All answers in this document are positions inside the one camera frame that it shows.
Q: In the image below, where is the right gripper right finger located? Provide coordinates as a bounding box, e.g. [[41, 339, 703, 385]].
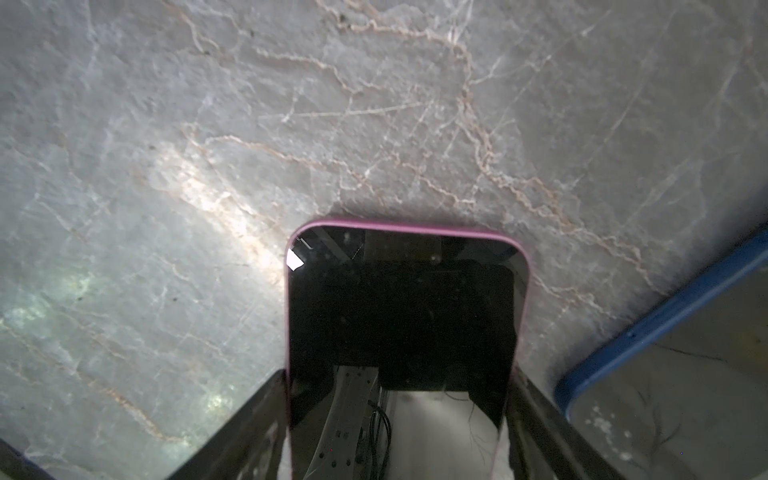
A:
[[506, 366, 622, 479]]

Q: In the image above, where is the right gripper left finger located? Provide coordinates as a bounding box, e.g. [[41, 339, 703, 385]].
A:
[[170, 370, 288, 480]]

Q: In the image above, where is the black phone picked up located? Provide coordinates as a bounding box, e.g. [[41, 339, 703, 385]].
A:
[[286, 225, 530, 480]]

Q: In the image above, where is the pink phone case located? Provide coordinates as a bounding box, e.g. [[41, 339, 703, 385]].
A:
[[283, 218, 534, 480]]

